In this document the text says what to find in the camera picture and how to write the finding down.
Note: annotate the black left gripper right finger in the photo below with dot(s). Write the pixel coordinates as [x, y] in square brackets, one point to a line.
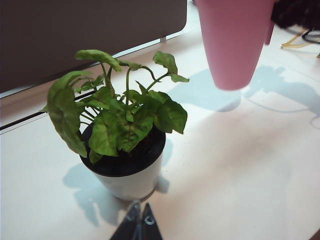
[150, 225]

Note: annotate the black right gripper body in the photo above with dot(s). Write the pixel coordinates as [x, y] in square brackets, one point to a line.
[297, 12]

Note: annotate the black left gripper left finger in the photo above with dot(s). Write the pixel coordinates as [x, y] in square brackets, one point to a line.
[128, 225]

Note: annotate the pink plastic watering can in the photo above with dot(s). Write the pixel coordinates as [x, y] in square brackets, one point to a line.
[232, 45]

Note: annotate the white plant pot black rim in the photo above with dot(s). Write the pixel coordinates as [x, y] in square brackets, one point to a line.
[132, 180]

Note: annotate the green leafy plant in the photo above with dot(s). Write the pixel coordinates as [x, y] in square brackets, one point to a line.
[120, 117]

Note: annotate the yellow rubber band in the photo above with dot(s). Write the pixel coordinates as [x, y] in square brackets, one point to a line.
[295, 45]

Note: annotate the dark grey partition panel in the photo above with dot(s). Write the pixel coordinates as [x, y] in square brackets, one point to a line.
[87, 32]

